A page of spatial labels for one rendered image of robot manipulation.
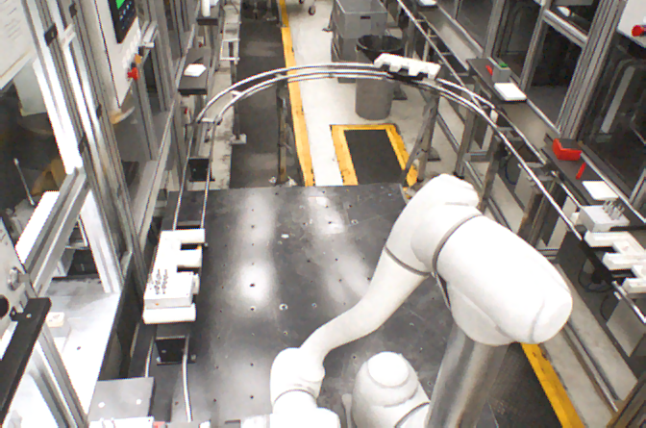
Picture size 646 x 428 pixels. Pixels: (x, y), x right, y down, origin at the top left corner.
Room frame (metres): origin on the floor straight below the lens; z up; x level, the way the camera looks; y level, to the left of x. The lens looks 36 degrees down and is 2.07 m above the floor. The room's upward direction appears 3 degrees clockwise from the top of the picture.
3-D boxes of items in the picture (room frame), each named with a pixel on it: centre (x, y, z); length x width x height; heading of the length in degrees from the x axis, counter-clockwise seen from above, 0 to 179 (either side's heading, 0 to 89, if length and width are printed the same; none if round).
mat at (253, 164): (5.51, 0.69, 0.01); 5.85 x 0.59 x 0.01; 8
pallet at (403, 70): (2.85, -0.48, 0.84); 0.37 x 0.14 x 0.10; 66
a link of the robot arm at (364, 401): (0.75, -0.20, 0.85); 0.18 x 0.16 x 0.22; 35
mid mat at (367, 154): (3.17, -0.39, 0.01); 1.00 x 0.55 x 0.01; 8
